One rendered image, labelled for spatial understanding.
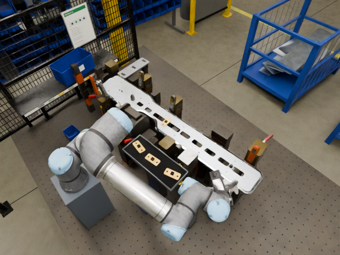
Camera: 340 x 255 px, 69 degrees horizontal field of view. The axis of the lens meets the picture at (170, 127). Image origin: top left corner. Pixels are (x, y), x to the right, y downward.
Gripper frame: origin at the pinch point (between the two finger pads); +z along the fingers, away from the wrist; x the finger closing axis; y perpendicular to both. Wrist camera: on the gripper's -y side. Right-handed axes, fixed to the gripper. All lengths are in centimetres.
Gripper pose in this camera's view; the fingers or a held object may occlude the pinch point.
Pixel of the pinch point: (221, 183)
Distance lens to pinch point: 123.2
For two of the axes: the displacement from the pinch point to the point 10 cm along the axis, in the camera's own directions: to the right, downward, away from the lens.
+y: 2.9, 9.5, -0.7
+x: 9.2, -3.0, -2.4
